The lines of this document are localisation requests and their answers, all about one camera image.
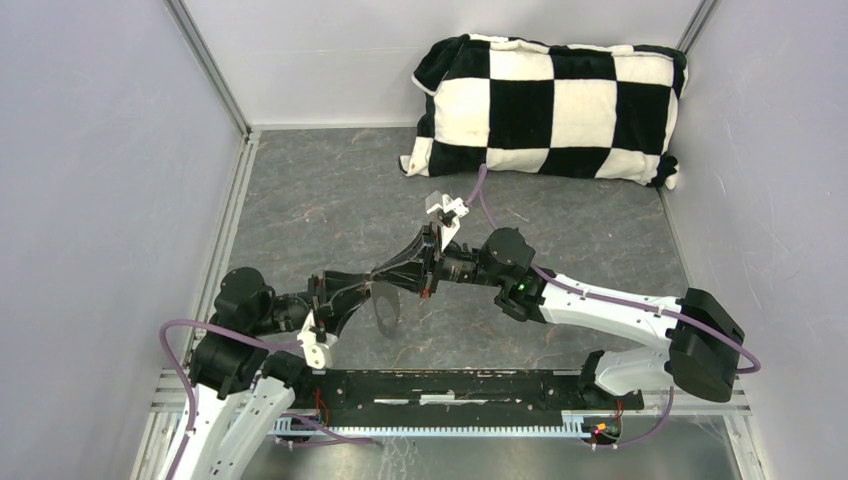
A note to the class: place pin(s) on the base circuit board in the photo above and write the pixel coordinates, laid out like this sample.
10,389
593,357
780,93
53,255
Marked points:
604,432
305,422

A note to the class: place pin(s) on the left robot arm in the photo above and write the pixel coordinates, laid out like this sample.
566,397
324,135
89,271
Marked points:
243,368

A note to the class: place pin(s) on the black white checkered pillow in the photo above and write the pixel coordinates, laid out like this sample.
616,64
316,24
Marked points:
576,111

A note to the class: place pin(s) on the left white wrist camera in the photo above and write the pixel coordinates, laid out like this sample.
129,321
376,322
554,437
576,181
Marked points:
316,344

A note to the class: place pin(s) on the left base circuit board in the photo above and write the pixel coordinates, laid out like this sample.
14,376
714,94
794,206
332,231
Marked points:
305,422

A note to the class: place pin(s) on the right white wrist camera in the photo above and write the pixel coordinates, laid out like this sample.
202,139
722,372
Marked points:
447,213

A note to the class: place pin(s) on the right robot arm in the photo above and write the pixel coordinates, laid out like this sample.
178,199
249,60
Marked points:
690,343

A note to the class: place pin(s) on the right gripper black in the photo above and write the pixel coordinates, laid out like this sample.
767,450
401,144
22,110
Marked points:
405,270

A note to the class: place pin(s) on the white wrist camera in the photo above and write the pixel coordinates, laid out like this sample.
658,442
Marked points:
447,213
316,344

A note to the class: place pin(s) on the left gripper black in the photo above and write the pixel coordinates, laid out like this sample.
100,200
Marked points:
343,303

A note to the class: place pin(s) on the white toothed cable strip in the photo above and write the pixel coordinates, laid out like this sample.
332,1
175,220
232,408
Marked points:
568,427

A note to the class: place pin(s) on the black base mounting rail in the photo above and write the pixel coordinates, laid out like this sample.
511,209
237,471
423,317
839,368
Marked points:
453,398

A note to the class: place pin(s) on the right base circuit board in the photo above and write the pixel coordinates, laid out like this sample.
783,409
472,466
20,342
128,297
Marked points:
604,432

